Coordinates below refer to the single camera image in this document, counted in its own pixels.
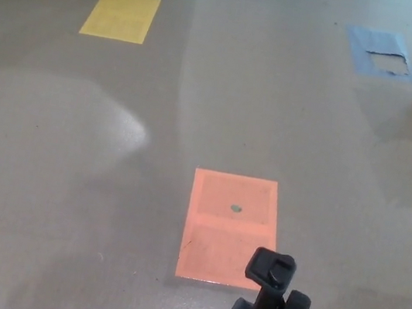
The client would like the black extendable phone stand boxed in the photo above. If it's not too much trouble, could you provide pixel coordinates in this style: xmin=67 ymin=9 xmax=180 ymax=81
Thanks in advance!
xmin=227 ymin=242 xmax=350 ymax=309

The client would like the orange floor sheet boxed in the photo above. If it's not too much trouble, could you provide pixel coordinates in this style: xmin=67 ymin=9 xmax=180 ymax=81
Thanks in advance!
xmin=173 ymin=166 xmax=288 ymax=293

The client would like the yellow floor sheet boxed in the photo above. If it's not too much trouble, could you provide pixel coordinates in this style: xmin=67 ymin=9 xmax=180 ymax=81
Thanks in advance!
xmin=78 ymin=0 xmax=162 ymax=46

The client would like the torn blue floor sheet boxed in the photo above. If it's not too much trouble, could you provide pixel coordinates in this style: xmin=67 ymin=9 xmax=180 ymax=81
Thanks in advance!
xmin=338 ymin=23 xmax=412 ymax=83

